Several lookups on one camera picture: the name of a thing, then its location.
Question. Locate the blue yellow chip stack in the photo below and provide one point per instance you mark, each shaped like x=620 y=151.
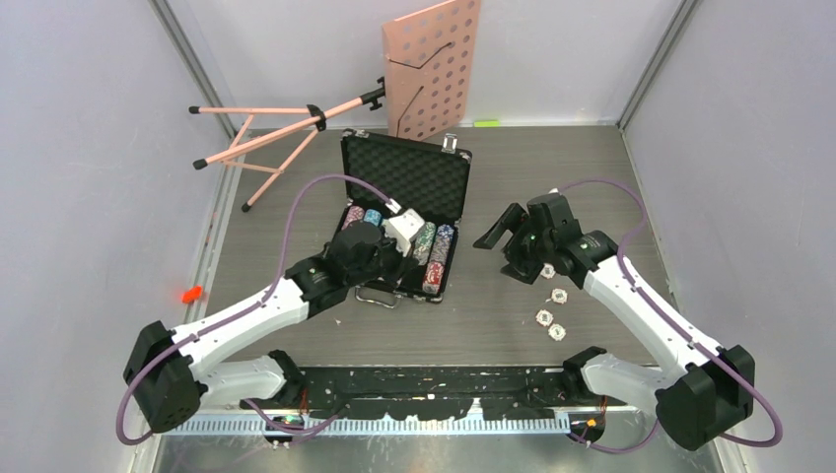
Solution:
x=373 y=217

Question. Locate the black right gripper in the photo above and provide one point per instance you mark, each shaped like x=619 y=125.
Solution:
x=514 y=216

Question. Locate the red white chip stack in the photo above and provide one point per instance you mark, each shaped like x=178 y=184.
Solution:
x=354 y=214

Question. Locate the blue red chip stack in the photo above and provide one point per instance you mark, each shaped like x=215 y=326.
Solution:
x=436 y=266

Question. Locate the red 100 poker chip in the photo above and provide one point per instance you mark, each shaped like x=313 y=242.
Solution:
x=544 y=318
x=559 y=296

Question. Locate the pink music stand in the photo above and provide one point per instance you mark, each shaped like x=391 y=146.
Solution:
x=427 y=66

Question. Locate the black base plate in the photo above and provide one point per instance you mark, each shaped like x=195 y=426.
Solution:
x=432 y=393

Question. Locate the orange clip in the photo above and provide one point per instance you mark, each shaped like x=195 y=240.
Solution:
x=192 y=295

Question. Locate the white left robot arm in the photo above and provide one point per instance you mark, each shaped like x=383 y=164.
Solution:
x=172 y=372

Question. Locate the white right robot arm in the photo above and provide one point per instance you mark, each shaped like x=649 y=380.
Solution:
x=695 y=389

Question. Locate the white poker chip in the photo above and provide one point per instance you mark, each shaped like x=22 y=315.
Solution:
x=547 y=272
x=556 y=332

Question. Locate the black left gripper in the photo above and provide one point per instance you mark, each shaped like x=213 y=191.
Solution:
x=401 y=263

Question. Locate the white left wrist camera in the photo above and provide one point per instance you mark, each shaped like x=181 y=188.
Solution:
x=404 y=225

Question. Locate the black poker set case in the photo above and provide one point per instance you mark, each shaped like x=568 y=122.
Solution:
x=430 y=178

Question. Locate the green white chip stack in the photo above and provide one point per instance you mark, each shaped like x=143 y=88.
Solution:
x=423 y=244

